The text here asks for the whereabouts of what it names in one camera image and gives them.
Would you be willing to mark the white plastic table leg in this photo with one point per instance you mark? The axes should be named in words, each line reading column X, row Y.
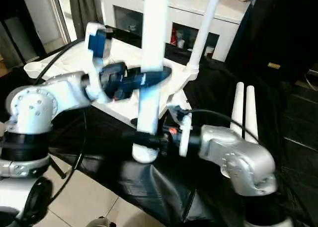
column 251, row 112
column 154, row 38
column 203, row 33
column 238, row 107

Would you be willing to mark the small white jar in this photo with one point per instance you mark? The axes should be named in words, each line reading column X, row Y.
column 181, row 43
column 210, row 51

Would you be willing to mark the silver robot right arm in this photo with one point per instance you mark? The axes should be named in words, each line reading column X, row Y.
column 238, row 152

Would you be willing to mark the small yellow label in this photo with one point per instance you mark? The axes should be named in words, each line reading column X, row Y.
column 274, row 65

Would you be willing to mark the white glass-door cabinet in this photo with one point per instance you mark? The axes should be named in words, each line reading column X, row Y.
column 188, row 13

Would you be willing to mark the brown round robot part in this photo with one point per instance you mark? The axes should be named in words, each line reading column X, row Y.
column 102, row 222

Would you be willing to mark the black work surface mat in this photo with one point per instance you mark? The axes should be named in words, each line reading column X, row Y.
column 174, row 187

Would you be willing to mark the black backdrop cloth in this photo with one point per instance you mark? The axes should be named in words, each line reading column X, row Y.
column 285, row 25

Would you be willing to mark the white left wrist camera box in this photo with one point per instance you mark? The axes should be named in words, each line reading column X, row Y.
column 97, row 40

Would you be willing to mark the dark grey side cabinet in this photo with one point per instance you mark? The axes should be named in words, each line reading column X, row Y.
column 20, row 38

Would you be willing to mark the white plastic table top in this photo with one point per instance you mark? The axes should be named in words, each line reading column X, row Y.
column 179, row 78

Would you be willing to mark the grey curtain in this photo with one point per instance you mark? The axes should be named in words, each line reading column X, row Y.
column 84, row 11

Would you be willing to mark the black folding table frame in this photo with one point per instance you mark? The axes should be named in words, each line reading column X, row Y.
column 58, row 170

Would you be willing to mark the red bottle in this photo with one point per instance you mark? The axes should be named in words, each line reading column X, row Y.
column 173, row 37

